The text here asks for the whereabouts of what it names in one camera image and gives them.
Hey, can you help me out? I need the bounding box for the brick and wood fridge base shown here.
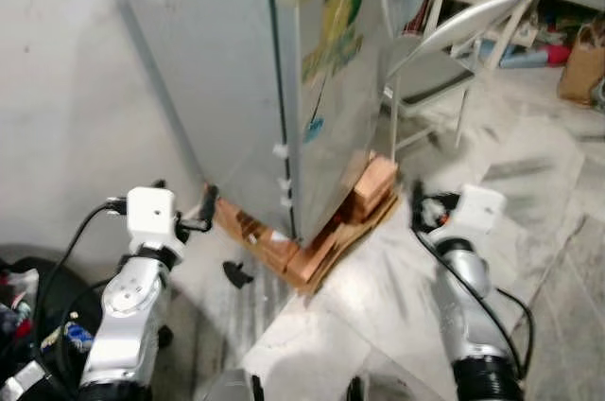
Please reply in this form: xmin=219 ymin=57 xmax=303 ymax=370
xmin=213 ymin=153 xmax=400 ymax=293

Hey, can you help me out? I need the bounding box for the silver fridge with fruit print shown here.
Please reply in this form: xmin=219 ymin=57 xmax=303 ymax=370
xmin=99 ymin=0 xmax=417 ymax=246

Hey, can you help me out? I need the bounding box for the teal cylinder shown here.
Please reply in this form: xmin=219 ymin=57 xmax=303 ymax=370
xmin=501 ymin=49 xmax=549 ymax=67

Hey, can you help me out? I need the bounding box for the brown paper bag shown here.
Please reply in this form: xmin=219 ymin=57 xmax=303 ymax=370
xmin=558 ymin=25 xmax=605 ymax=104

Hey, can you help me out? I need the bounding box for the white folding chair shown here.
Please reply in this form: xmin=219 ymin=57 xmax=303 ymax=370
xmin=383 ymin=0 xmax=532 ymax=161

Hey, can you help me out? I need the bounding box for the pink red soft item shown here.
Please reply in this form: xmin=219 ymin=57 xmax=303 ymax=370
xmin=546 ymin=42 xmax=573 ymax=66

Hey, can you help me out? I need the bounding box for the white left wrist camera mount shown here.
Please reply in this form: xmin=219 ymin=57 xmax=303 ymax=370
xmin=126 ymin=187 xmax=181 ymax=246

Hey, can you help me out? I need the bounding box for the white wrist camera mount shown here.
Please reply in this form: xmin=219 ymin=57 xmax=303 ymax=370
xmin=126 ymin=187 xmax=181 ymax=246
xmin=444 ymin=185 xmax=507 ymax=236

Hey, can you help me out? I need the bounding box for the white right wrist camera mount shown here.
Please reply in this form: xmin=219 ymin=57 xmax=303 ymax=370
xmin=444 ymin=185 xmax=507 ymax=236

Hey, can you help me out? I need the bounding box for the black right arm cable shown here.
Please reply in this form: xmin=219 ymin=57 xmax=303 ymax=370
xmin=414 ymin=229 xmax=536 ymax=378

